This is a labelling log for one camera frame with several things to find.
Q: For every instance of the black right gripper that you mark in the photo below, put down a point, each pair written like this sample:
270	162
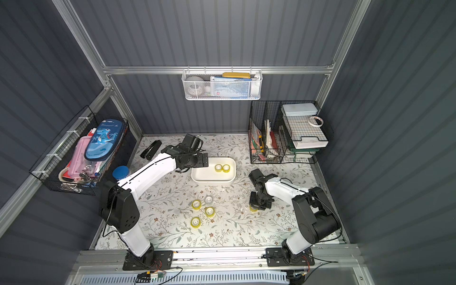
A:
259	201

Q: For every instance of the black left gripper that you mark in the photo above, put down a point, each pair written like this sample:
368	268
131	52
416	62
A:
199	160

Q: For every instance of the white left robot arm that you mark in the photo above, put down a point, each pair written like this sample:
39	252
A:
118	204

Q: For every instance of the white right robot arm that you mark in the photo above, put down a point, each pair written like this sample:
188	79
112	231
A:
315	216

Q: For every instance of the white plastic storage box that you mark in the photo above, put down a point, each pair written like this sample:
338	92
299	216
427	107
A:
208	175

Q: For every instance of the white tape roll in basket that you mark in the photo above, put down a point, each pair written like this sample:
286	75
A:
194	86

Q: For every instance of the black stapler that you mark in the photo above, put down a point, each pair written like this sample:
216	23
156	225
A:
151	150

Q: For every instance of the blue lidded clear jar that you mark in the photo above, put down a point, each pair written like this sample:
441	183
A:
121	172

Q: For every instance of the blue white package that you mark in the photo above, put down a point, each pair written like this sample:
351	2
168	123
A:
230	87

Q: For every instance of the blue dinosaur pencil case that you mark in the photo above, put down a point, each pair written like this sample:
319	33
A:
106	140

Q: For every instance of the pink pencil case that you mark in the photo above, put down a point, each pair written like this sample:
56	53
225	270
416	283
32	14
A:
80	169

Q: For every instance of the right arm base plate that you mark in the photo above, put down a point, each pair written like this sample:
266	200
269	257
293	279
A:
279	257

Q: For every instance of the black wire desk organizer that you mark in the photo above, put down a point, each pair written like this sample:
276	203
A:
268	143

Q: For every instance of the white wire wall basket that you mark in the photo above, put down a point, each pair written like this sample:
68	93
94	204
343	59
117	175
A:
256	85

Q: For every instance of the black wire side basket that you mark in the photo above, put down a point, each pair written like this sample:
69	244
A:
50	169

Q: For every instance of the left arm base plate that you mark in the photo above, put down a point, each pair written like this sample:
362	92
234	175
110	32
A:
152	260

